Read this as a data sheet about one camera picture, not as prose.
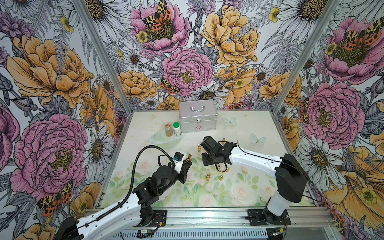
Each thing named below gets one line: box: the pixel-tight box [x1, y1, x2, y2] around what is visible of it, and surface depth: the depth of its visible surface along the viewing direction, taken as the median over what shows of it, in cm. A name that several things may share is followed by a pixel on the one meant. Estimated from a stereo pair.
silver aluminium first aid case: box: [179, 99, 218, 134], surface depth 104 cm
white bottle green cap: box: [173, 121, 181, 137], surface depth 104 cm
